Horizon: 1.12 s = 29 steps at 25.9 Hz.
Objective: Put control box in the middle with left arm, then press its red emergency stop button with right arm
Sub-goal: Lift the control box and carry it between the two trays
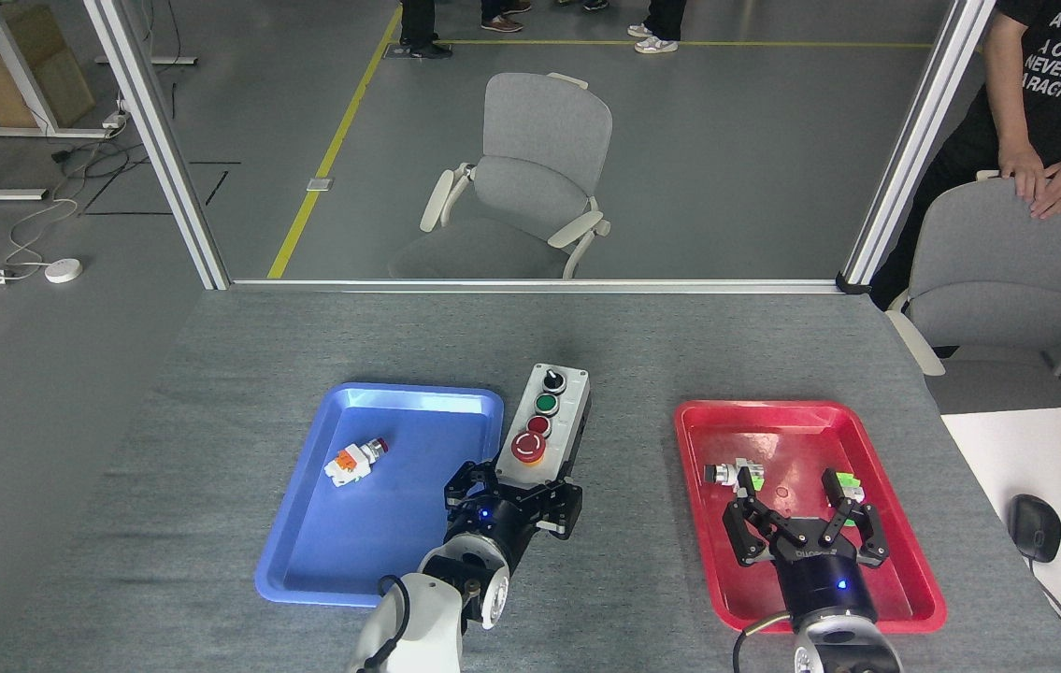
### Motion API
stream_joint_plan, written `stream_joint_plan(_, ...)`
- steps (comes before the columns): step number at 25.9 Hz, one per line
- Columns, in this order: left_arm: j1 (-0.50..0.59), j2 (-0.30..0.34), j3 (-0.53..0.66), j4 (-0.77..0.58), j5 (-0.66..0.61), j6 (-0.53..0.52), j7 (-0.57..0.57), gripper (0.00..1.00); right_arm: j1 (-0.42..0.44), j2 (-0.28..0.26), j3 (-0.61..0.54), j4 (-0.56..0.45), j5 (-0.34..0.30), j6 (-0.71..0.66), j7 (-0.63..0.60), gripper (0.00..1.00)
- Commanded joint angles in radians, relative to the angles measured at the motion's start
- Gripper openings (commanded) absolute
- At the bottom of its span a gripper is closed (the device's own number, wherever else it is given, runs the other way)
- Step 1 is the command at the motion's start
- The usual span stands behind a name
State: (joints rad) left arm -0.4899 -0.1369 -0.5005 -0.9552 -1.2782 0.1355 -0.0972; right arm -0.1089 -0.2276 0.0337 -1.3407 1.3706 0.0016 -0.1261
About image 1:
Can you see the black switch with white block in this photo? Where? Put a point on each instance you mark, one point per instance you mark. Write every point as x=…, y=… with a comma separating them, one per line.
x=726, y=474

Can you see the white table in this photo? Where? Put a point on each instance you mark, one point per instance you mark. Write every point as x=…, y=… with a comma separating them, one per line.
x=1053, y=449

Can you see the green push button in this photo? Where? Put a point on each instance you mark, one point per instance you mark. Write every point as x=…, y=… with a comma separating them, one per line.
x=853, y=484

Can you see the brown cardboard box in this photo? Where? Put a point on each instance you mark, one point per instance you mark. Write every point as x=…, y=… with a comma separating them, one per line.
x=21, y=33
x=53, y=93

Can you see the black computer mouse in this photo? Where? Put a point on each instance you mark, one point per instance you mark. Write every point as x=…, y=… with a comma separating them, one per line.
x=1035, y=528

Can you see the person's right hand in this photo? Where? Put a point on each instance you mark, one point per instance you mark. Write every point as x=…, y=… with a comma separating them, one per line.
x=1021, y=173

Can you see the grey control box with buttons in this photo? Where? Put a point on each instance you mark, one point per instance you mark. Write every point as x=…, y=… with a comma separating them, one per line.
x=560, y=425

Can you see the grey floor plate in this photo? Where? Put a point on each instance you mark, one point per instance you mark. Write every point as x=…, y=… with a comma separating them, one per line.
x=320, y=184

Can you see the white power strip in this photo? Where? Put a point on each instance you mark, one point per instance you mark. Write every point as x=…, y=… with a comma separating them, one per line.
x=115, y=120

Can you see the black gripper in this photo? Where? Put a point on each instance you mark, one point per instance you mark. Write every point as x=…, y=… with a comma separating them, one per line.
x=820, y=579
x=497, y=523

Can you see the grey office chair white arms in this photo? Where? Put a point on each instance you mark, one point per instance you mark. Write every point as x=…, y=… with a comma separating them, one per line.
x=1007, y=271
x=530, y=178

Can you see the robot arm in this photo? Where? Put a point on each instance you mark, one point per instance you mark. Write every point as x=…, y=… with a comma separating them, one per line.
x=418, y=617
x=843, y=650

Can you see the silver aluminium rail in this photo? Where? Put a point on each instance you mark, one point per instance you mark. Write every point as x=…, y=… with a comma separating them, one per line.
x=530, y=286

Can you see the white round floor device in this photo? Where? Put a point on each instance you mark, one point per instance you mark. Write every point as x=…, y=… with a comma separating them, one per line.
x=64, y=270

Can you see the silver aluminium post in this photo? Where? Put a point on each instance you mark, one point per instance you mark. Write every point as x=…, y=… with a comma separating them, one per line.
x=161, y=150
x=913, y=150

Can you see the red plastic tray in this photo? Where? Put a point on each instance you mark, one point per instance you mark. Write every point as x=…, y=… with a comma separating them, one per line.
x=773, y=430

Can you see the blue plastic tray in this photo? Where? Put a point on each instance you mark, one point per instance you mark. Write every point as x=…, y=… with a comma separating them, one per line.
x=380, y=542

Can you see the red push button orange block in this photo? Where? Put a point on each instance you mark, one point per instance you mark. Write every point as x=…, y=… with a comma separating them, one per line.
x=345, y=463

